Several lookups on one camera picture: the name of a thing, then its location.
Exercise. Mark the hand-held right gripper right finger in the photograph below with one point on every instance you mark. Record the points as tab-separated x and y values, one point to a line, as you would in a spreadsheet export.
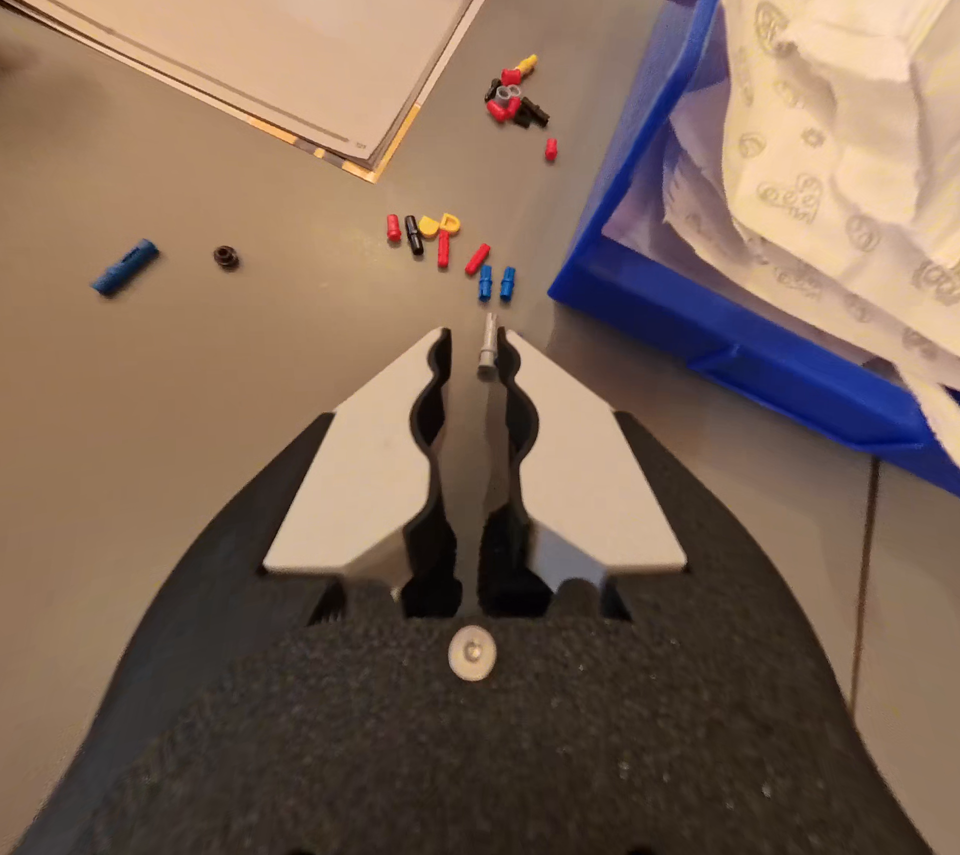
600	495

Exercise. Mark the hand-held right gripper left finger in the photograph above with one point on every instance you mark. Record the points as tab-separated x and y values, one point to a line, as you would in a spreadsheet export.
345	495

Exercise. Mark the small grey brick pin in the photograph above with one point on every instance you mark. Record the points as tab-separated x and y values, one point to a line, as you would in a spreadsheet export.
489	352

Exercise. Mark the grey desk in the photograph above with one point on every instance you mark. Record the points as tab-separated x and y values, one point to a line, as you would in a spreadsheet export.
187	420

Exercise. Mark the blue plastic bin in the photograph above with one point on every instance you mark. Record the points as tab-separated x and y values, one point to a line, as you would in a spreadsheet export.
675	300

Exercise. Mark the black round brick bush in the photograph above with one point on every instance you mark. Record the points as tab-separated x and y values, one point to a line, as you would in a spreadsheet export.
226	257

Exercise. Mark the long blue brick pin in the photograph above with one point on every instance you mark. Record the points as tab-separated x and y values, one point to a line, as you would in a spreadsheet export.
124	268

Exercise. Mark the scattered small brick pins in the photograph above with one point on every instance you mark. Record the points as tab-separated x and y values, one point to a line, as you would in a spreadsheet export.
510	77

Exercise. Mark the white printed paper bags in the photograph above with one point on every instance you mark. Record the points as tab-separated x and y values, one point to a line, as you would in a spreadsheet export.
825	120

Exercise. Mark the open instruction booklet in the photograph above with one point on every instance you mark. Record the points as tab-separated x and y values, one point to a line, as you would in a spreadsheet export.
262	7

